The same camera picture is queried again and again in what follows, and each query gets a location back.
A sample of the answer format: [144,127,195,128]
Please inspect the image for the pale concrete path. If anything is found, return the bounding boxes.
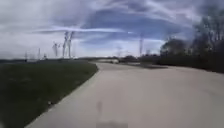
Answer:
[25,62,224,128]

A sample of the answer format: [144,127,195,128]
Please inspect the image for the row of distant pylons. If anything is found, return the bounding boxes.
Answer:
[23,30,146,61]

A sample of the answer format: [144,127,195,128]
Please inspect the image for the green grass field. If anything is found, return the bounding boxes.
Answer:
[0,60,99,128]

